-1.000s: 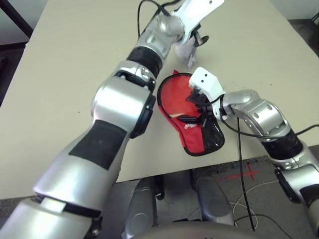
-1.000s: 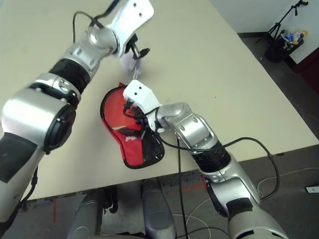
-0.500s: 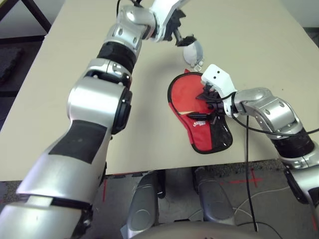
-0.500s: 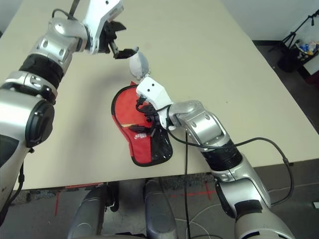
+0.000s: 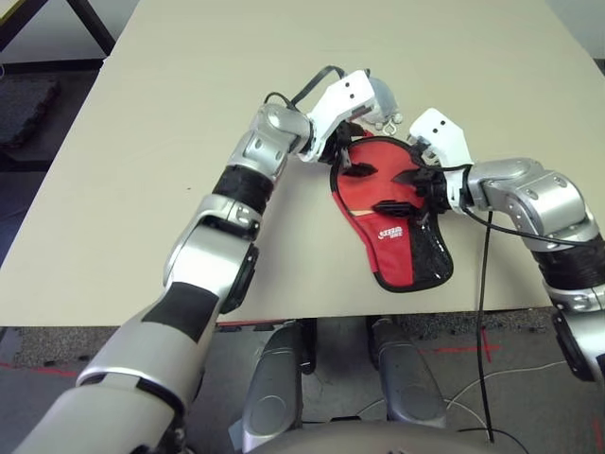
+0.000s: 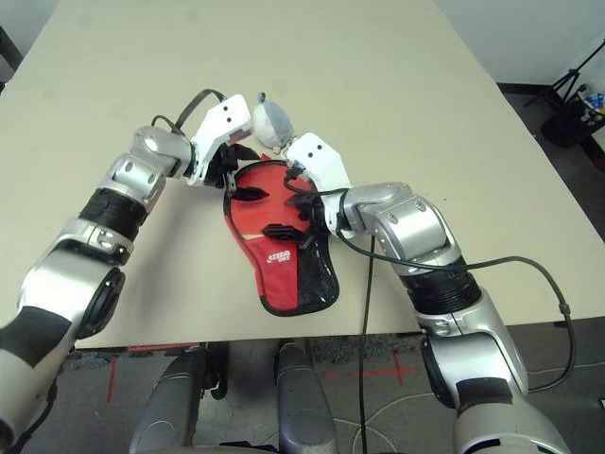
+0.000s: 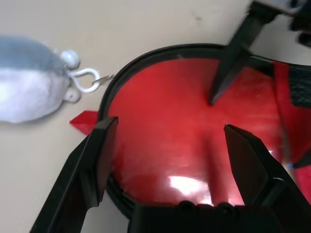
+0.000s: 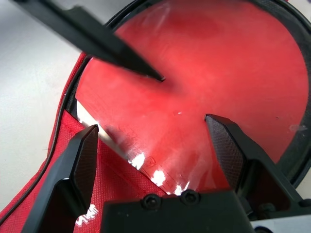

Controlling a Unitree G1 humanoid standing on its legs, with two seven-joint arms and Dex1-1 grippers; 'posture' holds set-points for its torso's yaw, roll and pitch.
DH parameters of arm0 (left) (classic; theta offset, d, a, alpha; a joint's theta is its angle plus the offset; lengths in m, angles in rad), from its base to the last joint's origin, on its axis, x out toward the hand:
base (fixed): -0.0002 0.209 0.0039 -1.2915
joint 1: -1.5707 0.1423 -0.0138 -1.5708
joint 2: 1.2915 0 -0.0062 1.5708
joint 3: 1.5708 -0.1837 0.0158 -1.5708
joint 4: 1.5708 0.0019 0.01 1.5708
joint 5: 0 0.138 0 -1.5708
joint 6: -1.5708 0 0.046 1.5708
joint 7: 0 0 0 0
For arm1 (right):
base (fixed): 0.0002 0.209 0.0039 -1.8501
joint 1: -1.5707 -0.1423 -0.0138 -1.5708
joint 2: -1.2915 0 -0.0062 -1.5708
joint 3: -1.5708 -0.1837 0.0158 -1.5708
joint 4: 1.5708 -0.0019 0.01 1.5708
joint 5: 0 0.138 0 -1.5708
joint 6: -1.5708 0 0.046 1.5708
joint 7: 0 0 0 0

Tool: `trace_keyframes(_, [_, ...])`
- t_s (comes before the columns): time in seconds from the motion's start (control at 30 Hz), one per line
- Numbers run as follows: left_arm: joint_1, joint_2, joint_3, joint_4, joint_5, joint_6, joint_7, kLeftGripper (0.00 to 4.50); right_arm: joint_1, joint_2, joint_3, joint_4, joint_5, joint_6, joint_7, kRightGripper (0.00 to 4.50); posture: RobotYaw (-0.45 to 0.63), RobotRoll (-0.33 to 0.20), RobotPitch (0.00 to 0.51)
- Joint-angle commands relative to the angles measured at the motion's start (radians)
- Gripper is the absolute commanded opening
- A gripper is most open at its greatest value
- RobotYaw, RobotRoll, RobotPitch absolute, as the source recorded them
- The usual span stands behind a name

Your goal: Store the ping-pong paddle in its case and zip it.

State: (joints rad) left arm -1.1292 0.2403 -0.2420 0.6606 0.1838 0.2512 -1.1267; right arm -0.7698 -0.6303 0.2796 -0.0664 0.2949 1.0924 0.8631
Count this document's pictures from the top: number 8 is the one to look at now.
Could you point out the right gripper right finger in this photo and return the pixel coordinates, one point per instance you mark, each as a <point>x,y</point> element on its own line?
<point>243,165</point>

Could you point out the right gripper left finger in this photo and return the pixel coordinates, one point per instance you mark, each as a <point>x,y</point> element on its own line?
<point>73,184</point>

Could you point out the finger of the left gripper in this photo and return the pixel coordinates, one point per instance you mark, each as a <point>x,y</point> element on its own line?
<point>102,41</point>

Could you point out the red black paddle case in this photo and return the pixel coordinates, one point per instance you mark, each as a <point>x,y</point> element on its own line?
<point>60,150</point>

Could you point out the red ping-pong paddle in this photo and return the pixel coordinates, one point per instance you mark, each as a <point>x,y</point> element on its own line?
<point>206,72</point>

